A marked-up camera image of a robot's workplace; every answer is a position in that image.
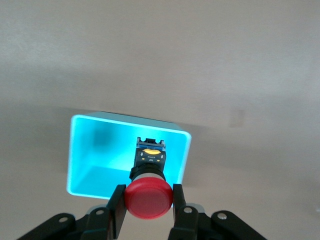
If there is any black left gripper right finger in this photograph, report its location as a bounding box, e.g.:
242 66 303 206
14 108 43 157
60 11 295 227
167 183 201 240

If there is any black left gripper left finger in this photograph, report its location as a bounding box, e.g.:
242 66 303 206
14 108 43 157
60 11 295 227
81 184 129 240

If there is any cyan plastic box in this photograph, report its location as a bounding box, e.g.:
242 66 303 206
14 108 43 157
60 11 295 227
65 111 193 201

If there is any red push button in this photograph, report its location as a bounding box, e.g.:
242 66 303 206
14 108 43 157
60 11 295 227
124 136 175 221

